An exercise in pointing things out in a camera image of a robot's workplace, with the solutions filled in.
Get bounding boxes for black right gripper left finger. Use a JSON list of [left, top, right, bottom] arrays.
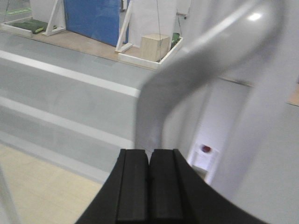
[[76, 149, 149, 224]]

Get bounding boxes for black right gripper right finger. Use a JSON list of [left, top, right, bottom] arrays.
[[149, 149, 264, 224]]

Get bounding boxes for grey metal door handle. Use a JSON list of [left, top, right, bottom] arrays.
[[134, 0, 286, 150]]

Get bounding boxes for blue door panel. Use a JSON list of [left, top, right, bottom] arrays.
[[64, 0, 122, 47]]

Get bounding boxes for far light wooden box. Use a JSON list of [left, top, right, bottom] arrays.
[[140, 34, 170, 62]]

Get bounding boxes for far white wall panel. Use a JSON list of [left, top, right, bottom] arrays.
[[128, 0, 191, 47]]

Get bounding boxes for white framed sliding glass door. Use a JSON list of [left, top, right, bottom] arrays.
[[0, 0, 299, 224]]

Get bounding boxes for far white support brace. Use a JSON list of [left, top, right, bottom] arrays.
[[43, 0, 66, 36]]

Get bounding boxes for light wooden base platform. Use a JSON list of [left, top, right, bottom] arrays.
[[0, 145, 102, 224]]

